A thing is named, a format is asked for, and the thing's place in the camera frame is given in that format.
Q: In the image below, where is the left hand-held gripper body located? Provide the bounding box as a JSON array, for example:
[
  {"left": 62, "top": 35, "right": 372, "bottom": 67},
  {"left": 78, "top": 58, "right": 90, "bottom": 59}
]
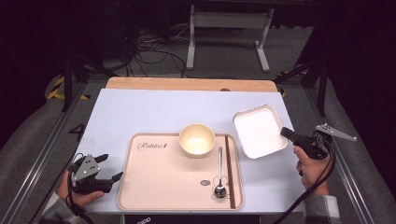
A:
[{"left": 68, "top": 153, "right": 113, "bottom": 195}]

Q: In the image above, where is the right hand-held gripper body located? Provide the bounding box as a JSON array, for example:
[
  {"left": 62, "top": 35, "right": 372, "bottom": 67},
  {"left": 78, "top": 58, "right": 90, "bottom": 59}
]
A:
[{"left": 292, "top": 123, "right": 358, "bottom": 161}]

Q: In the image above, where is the white square plate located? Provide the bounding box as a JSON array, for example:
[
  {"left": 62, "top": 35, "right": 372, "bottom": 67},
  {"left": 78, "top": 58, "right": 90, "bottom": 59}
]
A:
[{"left": 233, "top": 104, "right": 290, "bottom": 160}]

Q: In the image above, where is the pink tray with rabbit print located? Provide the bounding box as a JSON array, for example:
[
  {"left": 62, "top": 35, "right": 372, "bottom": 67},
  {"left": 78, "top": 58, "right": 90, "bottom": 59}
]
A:
[{"left": 116, "top": 133, "right": 245, "bottom": 213}]

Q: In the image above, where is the cream bowl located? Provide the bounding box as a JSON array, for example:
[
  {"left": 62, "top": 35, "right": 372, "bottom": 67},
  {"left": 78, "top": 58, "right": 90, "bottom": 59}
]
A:
[{"left": 178, "top": 122, "right": 217, "bottom": 159}]

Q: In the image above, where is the metal spoon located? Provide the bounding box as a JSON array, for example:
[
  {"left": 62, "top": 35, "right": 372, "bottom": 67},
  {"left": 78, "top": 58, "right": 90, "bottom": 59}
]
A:
[{"left": 214, "top": 147, "right": 228, "bottom": 199}]

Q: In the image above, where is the person's right hand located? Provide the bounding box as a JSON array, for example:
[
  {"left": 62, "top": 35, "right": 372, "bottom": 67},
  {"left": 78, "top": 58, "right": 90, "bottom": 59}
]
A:
[{"left": 293, "top": 146, "right": 331, "bottom": 195}]

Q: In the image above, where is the person's left hand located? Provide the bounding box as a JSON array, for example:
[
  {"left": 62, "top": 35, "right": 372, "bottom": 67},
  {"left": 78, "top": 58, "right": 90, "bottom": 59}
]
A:
[{"left": 56, "top": 171, "right": 106, "bottom": 208}]

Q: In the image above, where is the black tripod stand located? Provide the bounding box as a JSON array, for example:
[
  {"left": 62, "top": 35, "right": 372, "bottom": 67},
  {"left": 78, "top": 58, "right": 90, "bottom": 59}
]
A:
[
  {"left": 60, "top": 52, "right": 120, "bottom": 113},
  {"left": 274, "top": 57, "right": 328, "bottom": 118}
]

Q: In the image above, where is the white table mat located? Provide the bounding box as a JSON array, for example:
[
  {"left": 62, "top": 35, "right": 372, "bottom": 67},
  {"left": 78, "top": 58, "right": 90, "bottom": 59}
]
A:
[{"left": 76, "top": 88, "right": 307, "bottom": 216}]

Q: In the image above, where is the yellow and black floor tape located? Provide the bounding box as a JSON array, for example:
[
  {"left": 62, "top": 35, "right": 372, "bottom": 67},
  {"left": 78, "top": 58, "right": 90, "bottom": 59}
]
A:
[{"left": 46, "top": 76, "right": 92, "bottom": 101}]

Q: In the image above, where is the black box with white print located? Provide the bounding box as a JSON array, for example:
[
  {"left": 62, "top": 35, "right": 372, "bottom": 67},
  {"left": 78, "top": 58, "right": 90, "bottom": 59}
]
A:
[{"left": 124, "top": 214, "right": 261, "bottom": 224}]

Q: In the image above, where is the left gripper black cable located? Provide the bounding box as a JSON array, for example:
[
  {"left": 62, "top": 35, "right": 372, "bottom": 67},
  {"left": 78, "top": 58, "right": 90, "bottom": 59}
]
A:
[{"left": 65, "top": 152, "right": 94, "bottom": 224}]

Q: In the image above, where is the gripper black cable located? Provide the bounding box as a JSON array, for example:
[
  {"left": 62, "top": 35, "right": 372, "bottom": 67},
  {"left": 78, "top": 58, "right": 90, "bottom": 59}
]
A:
[
  {"left": 65, "top": 152, "right": 94, "bottom": 224},
  {"left": 273, "top": 132, "right": 337, "bottom": 224}
]

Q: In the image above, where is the aluminium floor rail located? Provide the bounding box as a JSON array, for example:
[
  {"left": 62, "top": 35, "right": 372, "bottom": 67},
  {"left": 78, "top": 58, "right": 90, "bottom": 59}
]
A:
[
  {"left": 303, "top": 88, "right": 375, "bottom": 224},
  {"left": 0, "top": 82, "right": 90, "bottom": 224}
]

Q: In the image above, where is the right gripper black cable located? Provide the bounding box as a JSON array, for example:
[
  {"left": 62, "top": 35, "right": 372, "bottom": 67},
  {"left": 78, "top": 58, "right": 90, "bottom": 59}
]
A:
[{"left": 273, "top": 132, "right": 337, "bottom": 224}]

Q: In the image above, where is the bundle of black floor cables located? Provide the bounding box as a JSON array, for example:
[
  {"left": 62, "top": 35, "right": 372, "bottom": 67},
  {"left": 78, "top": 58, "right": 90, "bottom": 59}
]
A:
[{"left": 102, "top": 18, "right": 191, "bottom": 78}]

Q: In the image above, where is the white metal stand frame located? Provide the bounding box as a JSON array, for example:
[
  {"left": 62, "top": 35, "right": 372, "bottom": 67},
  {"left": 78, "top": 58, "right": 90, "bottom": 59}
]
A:
[{"left": 185, "top": 4, "right": 276, "bottom": 73}]

